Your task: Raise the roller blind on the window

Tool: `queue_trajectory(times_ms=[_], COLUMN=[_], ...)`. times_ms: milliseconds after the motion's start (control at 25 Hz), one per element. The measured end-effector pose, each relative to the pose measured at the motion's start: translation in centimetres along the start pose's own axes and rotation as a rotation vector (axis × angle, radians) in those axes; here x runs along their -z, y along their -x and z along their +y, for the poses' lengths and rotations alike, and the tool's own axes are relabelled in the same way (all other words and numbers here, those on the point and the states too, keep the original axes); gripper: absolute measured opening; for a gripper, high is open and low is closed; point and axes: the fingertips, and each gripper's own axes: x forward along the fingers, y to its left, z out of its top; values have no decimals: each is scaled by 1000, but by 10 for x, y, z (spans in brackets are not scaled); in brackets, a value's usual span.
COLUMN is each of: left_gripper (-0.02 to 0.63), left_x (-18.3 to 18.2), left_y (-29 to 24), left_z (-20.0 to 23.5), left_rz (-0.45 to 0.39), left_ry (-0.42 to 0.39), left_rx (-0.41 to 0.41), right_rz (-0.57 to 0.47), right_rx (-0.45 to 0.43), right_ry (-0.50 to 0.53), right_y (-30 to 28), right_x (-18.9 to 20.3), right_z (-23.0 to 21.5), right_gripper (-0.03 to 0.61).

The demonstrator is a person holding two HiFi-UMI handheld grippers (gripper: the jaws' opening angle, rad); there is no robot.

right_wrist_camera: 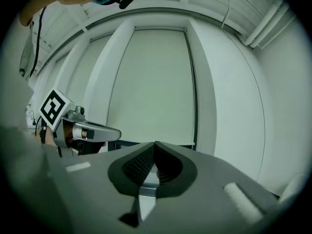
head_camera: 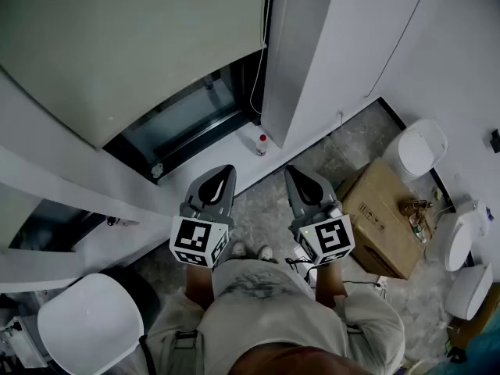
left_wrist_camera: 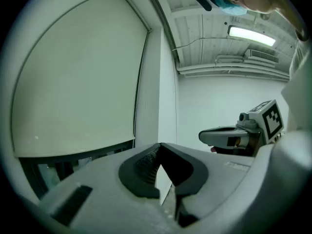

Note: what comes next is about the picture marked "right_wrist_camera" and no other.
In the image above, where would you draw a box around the white roller blind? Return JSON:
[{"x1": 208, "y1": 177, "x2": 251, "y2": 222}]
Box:
[
  {"x1": 106, "y1": 27, "x2": 196, "y2": 146},
  {"x1": 65, "y1": 36, "x2": 113, "y2": 104}
]

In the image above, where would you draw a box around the person's left forearm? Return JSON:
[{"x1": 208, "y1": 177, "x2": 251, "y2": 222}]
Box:
[{"x1": 31, "y1": 130, "x2": 56, "y2": 147}]

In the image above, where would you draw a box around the roller blind pull chain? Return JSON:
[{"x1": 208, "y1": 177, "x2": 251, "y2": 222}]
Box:
[{"x1": 184, "y1": 31, "x2": 198, "y2": 145}]

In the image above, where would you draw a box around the white ceiling pipe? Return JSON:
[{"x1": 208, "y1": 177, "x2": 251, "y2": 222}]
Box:
[
  {"x1": 252, "y1": 10, "x2": 295, "y2": 49},
  {"x1": 243, "y1": 0, "x2": 288, "y2": 46}
]

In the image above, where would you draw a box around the person's left hand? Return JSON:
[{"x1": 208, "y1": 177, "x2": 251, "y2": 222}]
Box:
[{"x1": 62, "y1": 124, "x2": 75, "y2": 143}]

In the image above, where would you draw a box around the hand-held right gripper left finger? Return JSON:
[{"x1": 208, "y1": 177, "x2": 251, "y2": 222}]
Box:
[{"x1": 45, "y1": 141, "x2": 156, "y2": 234}]

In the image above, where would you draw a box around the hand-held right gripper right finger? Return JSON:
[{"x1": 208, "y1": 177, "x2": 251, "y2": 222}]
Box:
[{"x1": 140, "y1": 141, "x2": 281, "y2": 234}]

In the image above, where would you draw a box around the white hanging cable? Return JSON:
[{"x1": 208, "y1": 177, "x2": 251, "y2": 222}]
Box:
[{"x1": 220, "y1": 0, "x2": 235, "y2": 29}]

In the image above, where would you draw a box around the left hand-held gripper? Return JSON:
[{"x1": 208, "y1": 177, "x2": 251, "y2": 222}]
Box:
[{"x1": 39, "y1": 88, "x2": 122, "y2": 157}]

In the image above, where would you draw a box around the grey curved ceiling rail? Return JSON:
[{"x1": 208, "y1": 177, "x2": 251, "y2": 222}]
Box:
[{"x1": 36, "y1": 7, "x2": 247, "y2": 76}]

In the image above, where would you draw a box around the dark window frame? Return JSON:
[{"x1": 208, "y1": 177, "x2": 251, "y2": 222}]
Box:
[{"x1": 107, "y1": 138, "x2": 195, "y2": 152}]

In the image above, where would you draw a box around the black cable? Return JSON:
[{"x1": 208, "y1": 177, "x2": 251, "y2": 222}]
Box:
[{"x1": 28, "y1": 6, "x2": 47, "y2": 78}]

